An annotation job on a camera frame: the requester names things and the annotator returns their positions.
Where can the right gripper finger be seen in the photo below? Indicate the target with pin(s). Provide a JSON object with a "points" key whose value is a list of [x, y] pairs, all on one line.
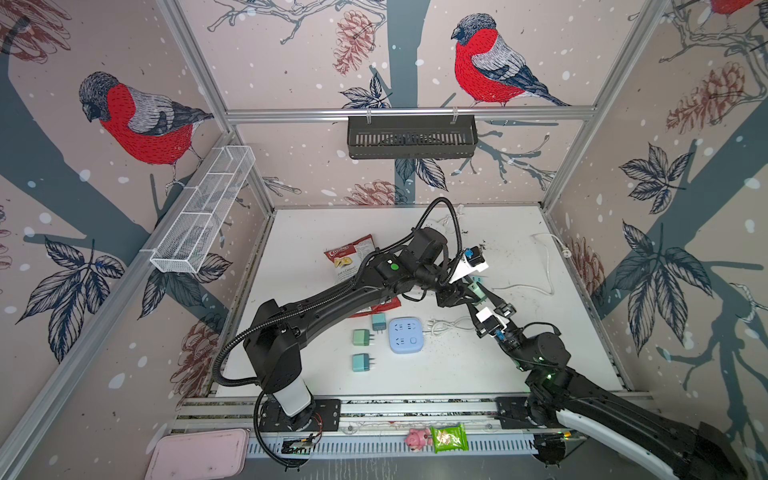
{"points": [[498, 305], [483, 320]]}

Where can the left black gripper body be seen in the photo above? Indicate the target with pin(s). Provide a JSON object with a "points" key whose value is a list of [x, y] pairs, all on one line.
{"points": [[447, 292]]}

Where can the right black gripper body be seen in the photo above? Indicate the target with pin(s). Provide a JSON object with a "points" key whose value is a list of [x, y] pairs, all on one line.
{"points": [[514, 342]]}

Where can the green plug adapter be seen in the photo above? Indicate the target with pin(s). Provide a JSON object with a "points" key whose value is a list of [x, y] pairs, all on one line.
{"points": [[476, 290], [361, 337]]}

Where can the red white snack bag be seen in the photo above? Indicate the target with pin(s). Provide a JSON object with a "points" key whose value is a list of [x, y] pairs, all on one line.
{"points": [[346, 260]]}

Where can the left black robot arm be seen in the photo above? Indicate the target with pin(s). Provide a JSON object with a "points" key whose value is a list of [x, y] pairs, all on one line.
{"points": [[268, 353]]}

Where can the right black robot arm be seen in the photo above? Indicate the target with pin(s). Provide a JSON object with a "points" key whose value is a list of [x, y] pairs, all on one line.
{"points": [[561, 396]]}

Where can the teal plug adapter middle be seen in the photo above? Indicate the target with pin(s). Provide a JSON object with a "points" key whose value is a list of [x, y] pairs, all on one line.
{"points": [[379, 322]]}

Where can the teal plug adapter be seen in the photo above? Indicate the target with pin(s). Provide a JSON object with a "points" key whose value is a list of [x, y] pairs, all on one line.
{"points": [[362, 362], [379, 322]]}

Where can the teal plug adapter front left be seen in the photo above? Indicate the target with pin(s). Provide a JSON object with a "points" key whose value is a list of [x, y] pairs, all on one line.
{"points": [[362, 362]]}

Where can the blue cube power socket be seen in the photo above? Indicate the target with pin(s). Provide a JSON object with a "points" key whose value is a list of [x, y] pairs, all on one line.
{"points": [[406, 335]]}

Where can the green snack packet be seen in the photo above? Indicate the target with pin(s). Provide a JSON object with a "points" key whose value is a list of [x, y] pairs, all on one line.
{"points": [[447, 439]]}

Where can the pink pig toy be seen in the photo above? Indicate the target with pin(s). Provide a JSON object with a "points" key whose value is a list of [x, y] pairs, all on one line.
{"points": [[419, 439]]}

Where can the pink plastic tray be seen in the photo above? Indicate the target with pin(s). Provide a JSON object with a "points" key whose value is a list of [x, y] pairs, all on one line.
{"points": [[204, 455]]}

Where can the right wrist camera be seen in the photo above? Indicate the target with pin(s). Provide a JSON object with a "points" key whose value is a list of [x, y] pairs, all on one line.
{"points": [[501, 325]]}

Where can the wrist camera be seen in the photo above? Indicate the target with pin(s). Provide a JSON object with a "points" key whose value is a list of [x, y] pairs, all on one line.
{"points": [[501, 325], [470, 263]]}

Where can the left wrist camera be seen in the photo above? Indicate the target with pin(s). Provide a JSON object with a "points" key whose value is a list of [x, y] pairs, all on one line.
{"points": [[470, 263]]}

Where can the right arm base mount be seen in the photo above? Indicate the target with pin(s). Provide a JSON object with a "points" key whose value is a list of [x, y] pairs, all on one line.
{"points": [[512, 413]]}

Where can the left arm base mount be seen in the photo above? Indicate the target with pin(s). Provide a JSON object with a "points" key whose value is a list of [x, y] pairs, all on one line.
{"points": [[321, 415]]}

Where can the black hanging wire basket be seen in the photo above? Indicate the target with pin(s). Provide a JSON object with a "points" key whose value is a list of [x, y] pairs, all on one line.
{"points": [[412, 137]]}

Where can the white wire mesh shelf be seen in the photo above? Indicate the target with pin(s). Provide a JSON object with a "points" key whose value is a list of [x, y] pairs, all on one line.
{"points": [[193, 232]]}

